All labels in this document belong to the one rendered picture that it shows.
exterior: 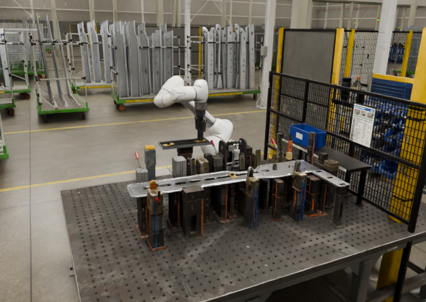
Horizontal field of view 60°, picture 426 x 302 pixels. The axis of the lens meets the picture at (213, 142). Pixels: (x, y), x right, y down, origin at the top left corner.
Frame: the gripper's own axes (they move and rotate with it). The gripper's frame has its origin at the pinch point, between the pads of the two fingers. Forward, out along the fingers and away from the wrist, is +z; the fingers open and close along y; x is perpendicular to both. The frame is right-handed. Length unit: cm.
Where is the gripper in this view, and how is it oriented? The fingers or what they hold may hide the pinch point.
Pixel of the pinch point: (200, 136)
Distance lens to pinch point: 273.9
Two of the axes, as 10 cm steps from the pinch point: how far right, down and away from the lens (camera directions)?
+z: -0.2, 9.5, 3.0
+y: 5.9, 2.5, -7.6
